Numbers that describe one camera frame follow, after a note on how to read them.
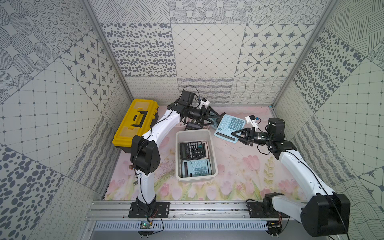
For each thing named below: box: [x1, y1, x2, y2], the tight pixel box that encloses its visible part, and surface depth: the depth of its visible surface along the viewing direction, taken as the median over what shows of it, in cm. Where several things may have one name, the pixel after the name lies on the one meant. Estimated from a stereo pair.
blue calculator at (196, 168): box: [181, 159, 212, 178], surface depth 85 cm
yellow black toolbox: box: [112, 98, 159, 153], surface depth 94 cm
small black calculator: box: [186, 123, 203, 130], surface depth 106 cm
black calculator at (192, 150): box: [180, 141, 207, 160], surface depth 92 cm
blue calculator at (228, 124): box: [210, 114, 246, 144], surface depth 75 cm
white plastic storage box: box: [175, 129, 218, 182], surface depth 86 cm
